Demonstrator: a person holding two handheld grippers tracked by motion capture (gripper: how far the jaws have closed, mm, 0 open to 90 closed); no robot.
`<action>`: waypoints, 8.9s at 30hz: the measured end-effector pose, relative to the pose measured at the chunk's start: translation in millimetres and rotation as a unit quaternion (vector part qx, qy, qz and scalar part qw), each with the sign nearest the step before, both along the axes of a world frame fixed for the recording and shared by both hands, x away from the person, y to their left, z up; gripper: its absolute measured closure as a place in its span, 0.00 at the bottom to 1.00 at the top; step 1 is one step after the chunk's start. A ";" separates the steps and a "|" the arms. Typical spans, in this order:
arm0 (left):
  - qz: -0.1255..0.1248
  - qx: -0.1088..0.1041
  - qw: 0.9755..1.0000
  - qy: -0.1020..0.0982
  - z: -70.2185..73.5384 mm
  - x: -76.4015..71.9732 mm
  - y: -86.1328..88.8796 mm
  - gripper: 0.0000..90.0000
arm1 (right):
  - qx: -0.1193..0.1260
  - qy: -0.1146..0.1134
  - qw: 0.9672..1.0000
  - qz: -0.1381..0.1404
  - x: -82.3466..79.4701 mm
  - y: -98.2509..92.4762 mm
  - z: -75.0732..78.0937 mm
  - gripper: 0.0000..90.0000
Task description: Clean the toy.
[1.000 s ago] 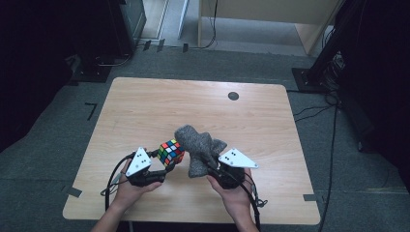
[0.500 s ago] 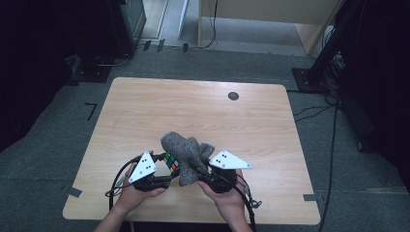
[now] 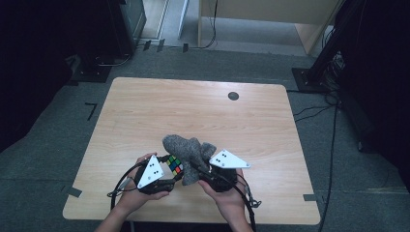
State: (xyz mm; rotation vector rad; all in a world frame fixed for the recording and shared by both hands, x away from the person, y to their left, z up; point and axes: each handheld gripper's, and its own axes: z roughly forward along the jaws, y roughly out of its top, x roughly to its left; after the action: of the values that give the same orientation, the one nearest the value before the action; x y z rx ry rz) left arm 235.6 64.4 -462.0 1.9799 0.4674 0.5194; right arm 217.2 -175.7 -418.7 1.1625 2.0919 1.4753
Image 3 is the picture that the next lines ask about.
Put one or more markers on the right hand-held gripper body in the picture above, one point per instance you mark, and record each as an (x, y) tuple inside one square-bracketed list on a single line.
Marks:
[(225, 170)]

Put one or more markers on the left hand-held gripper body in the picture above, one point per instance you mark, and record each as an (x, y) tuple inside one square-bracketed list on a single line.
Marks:
[(151, 174)]

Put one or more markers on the multicoloured puzzle cube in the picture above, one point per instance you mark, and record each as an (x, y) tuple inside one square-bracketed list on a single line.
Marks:
[(174, 165)]

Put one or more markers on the grey fluffy cloth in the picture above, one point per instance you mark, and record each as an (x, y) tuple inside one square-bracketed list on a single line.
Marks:
[(188, 151)]

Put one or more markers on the person's left hand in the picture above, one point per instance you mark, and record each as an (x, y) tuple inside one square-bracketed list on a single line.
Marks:
[(138, 196)]

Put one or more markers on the person's right hand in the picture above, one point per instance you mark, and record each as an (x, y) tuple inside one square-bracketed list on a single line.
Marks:
[(227, 201)]

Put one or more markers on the black round table grommet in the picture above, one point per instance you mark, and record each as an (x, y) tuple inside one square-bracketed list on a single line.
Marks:
[(233, 96)]

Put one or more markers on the grey tape strip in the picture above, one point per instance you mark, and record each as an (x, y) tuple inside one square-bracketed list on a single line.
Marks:
[(74, 192), (310, 197)]

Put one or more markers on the black angled tape mark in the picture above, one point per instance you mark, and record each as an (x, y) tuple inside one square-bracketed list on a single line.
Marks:
[(92, 109)]

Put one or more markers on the black tape piece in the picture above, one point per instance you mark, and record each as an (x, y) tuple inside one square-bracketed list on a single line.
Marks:
[(147, 45), (185, 47), (161, 45)]

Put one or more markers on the black equipment cabinet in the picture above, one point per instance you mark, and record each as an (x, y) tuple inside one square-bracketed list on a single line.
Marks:
[(122, 29)]

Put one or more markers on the white leaning board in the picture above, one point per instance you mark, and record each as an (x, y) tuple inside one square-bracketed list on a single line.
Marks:
[(183, 17)]

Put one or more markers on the black metal stand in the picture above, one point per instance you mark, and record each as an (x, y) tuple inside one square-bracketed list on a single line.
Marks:
[(322, 61)]

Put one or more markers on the dark curtain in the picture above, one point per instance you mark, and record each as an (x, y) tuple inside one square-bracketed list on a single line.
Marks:
[(32, 71), (383, 80)]

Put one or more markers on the light wooden desk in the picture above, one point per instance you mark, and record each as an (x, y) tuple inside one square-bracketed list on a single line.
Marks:
[(274, 13)]

